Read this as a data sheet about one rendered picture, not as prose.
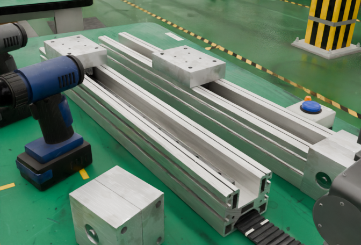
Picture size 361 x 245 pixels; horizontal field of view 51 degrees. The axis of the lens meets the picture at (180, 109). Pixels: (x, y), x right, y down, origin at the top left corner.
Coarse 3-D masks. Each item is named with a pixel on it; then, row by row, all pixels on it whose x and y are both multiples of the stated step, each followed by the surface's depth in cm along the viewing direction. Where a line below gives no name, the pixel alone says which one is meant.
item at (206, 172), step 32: (96, 96) 85; (128, 96) 88; (128, 128) 76; (160, 128) 76; (192, 128) 71; (160, 160) 68; (192, 160) 62; (224, 160) 65; (192, 192) 64; (224, 192) 55; (256, 192) 60; (224, 224) 57
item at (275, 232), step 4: (272, 228) 59; (276, 228) 59; (268, 232) 58; (272, 232) 58; (276, 232) 59; (280, 232) 58; (260, 236) 58; (264, 236) 58; (268, 236) 58; (272, 236) 58; (276, 236) 58; (280, 236) 58; (256, 240) 57; (260, 240) 57; (264, 240) 57; (268, 240) 57; (272, 240) 57; (260, 244) 56; (264, 244) 56; (268, 244) 56
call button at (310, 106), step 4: (308, 100) 85; (304, 104) 83; (308, 104) 83; (312, 104) 83; (316, 104) 83; (304, 108) 83; (308, 108) 82; (312, 108) 82; (316, 108) 82; (320, 108) 83
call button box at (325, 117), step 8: (296, 104) 86; (320, 104) 86; (296, 112) 83; (304, 112) 83; (312, 112) 82; (320, 112) 82; (328, 112) 83; (312, 120) 80; (320, 120) 80; (328, 120) 83; (328, 128) 85
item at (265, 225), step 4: (264, 220) 61; (268, 220) 61; (260, 224) 60; (264, 224) 60; (268, 224) 60; (272, 224) 60; (252, 228) 59; (256, 228) 59; (260, 228) 60; (264, 228) 59; (268, 228) 59; (248, 232) 58; (252, 232) 59; (256, 232) 59; (260, 232) 58; (264, 232) 59; (248, 236) 58; (252, 236) 58; (256, 236) 58; (252, 240) 57
